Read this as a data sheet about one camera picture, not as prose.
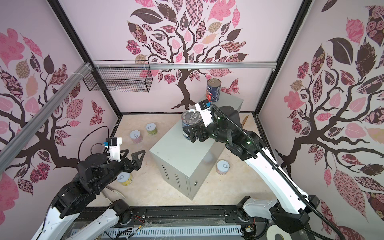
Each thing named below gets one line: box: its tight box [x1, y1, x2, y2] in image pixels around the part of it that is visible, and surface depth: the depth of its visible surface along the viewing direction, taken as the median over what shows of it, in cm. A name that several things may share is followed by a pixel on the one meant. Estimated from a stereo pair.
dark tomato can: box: [206, 78, 222, 103], surface depth 75 cm
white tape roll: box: [266, 224, 293, 240], surface depth 70 cm
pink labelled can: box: [216, 160, 230, 176], surface depth 87 cm
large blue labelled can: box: [181, 109, 205, 142], surface depth 58 cm
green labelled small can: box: [146, 122, 158, 136], surface depth 107 cm
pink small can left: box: [129, 130, 143, 144], surface depth 103 cm
